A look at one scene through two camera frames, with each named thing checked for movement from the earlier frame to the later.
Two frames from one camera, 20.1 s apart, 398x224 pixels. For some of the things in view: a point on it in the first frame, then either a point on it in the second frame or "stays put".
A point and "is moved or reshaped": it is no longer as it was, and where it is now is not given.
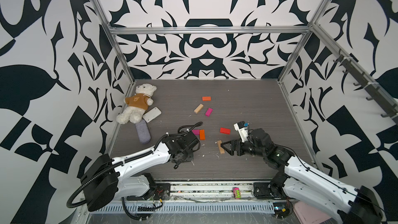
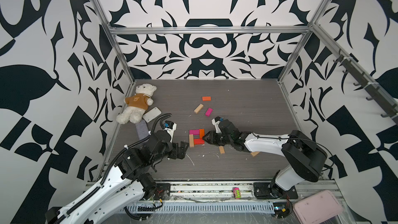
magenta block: x=209 y=111 stays put
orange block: x=202 y=135 stays put
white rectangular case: x=151 y=114 stays put
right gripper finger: x=229 y=148 -> x=209 y=140
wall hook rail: x=376 y=94 stays put
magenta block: x=196 y=132 stays put
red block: x=225 y=130 is moved or reshaped
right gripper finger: x=230 y=144 -> x=208 y=136
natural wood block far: x=198 y=108 stays put
